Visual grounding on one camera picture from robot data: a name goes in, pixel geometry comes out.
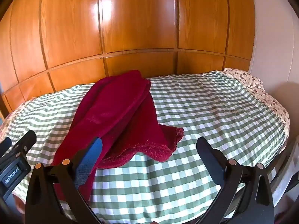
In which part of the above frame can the dark red cloth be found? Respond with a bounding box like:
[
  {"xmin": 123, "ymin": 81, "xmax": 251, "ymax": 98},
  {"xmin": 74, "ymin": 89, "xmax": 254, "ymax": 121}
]
[{"xmin": 52, "ymin": 69, "xmax": 185, "ymax": 201}]

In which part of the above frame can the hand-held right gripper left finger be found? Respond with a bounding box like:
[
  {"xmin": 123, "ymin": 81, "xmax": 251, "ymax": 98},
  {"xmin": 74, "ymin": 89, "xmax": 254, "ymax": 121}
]
[{"xmin": 25, "ymin": 137, "xmax": 103, "ymax": 224}]

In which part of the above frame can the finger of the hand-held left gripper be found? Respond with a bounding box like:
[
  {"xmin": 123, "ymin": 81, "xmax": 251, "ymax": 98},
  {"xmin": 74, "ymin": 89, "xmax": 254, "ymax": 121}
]
[
  {"xmin": 0, "ymin": 137, "xmax": 12, "ymax": 157},
  {"xmin": 4, "ymin": 130, "xmax": 37, "ymax": 160}
]

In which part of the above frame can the green checked bed sheet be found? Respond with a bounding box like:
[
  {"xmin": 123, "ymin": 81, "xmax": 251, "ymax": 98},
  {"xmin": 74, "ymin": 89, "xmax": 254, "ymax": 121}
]
[{"xmin": 0, "ymin": 71, "xmax": 286, "ymax": 224}]

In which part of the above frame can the wooden wardrobe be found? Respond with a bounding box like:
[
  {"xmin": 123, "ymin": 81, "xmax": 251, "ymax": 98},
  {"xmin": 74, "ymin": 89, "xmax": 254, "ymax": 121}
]
[{"xmin": 0, "ymin": 0, "xmax": 255, "ymax": 112}]

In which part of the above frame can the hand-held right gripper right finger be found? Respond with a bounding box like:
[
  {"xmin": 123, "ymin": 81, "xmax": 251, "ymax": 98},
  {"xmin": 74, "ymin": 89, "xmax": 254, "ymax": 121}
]
[{"xmin": 196, "ymin": 136, "xmax": 274, "ymax": 224}]

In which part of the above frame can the floral bedding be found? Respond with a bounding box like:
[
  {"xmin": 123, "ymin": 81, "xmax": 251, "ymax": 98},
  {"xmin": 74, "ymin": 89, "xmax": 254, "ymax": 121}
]
[{"xmin": 223, "ymin": 68, "xmax": 290, "ymax": 140}]

